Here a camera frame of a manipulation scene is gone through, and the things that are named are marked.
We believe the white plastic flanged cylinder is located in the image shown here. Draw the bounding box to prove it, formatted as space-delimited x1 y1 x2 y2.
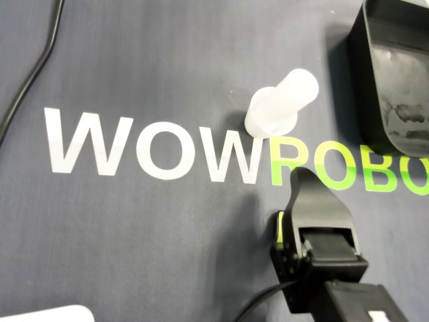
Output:
243 68 319 139

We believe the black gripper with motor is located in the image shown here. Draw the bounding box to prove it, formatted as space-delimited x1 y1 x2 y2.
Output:
270 166 370 313

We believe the black plastic tray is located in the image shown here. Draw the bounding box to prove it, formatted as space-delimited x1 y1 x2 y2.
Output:
347 0 429 158

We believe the thick black cable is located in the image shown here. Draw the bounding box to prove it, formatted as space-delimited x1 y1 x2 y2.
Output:
0 0 65 146

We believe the white desk lamp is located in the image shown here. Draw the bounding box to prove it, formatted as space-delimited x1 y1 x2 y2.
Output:
0 304 95 322

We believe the dark grey WOWROBO mat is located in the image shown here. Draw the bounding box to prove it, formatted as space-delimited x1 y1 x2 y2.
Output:
0 0 429 322

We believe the black robot wire bundle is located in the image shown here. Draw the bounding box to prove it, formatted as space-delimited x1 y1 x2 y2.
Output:
233 280 298 322

